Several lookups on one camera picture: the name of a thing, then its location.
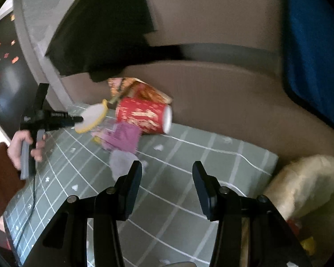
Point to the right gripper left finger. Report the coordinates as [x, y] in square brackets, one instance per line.
[126, 189]

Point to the beige trash bag liner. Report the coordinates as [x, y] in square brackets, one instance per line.
[304, 190]

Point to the blue towel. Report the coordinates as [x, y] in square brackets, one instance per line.
[308, 55]

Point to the black refrigerator door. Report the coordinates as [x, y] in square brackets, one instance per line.
[17, 84]

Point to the white tissue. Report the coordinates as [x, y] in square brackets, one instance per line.
[120, 163]

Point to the red paper cup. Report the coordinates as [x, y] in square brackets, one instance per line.
[150, 117]

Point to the orange patterned snack bag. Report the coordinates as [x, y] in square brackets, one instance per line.
[127, 87]

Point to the round white yellow lid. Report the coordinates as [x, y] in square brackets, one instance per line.
[92, 117]

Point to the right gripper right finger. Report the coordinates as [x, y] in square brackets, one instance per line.
[208, 191]

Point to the purple wrapper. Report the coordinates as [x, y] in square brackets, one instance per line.
[124, 137]

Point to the black towel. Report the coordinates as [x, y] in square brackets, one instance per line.
[103, 37]

